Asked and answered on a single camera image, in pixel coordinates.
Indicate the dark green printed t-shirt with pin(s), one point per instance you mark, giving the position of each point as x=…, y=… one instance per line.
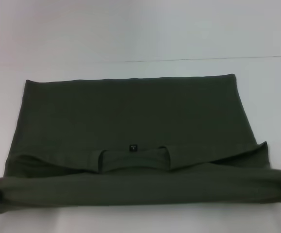
x=130, y=145

